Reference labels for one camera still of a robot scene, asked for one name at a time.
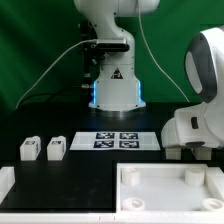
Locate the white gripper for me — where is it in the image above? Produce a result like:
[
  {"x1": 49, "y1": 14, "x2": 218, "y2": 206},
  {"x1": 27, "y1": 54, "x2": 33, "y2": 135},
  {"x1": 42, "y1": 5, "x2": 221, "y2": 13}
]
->
[{"x1": 174, "y1": 103, "x2": 224, "y2": 148}]

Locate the white square tabletop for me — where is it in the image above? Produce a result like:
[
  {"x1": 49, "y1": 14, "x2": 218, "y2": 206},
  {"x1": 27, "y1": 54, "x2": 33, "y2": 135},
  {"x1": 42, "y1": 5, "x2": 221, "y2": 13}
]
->
[{"x1": 116, "y1": 163, "x2": 224, "y2": 224}]

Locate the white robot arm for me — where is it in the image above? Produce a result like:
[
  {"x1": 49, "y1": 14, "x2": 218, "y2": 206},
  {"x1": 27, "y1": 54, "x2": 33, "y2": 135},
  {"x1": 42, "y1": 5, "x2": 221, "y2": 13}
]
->
[{"x1": 74, "y1": 0, "x2": 224, "y2": 149}]

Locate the white marker sheet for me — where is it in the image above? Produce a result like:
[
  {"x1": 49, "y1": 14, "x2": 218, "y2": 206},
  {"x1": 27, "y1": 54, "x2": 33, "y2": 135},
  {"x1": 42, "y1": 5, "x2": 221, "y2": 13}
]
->
[{"x1": 70, "y1": 131, "x2": 160, "y2": 151}]

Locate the white left obstacle block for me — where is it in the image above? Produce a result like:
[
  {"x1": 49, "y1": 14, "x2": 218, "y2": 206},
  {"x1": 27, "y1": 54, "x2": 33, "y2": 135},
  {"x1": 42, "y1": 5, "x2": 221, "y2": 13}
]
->
[{"x1": 0, "y1": 167, "x2": 15, "y2": 204}]

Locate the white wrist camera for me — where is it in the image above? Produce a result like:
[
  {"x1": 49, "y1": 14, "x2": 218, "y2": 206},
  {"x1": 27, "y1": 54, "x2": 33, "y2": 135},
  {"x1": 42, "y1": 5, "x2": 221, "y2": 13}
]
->
[{"x1": 161, "y1": 118, "x2": 185, "y2": 149}]

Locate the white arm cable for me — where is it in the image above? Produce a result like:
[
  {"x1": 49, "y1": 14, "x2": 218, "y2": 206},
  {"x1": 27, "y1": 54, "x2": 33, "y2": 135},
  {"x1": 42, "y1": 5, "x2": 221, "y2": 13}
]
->
[{"x1": 137, "y1": 0, "x2": 191, "y2": 103}]

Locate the black base camera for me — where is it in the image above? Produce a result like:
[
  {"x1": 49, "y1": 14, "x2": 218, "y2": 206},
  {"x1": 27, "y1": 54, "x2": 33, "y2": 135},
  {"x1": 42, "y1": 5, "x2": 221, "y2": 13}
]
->
[{"x1": 91, "y1": 38, "x2": 129, "y2": 52}]

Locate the black cable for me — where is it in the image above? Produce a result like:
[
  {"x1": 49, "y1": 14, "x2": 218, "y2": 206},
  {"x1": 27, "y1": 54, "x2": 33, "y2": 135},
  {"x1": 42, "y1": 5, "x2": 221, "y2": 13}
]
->
[{"x1": 16, "y1": 85, "x2": 93, "y2": 109}]

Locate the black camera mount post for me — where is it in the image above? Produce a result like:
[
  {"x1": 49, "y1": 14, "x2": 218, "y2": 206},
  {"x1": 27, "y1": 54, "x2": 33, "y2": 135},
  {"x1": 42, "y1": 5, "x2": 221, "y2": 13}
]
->
[{"x1": 78, "y1": 20, "x2": 101, "y2": 88}]

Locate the white camera cable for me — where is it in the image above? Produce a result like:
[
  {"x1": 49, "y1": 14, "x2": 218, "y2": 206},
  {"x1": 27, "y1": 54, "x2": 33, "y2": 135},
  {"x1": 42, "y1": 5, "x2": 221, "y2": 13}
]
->
[{"x1": 15, "y1": 39, "x2": 98, "y2": 110}]

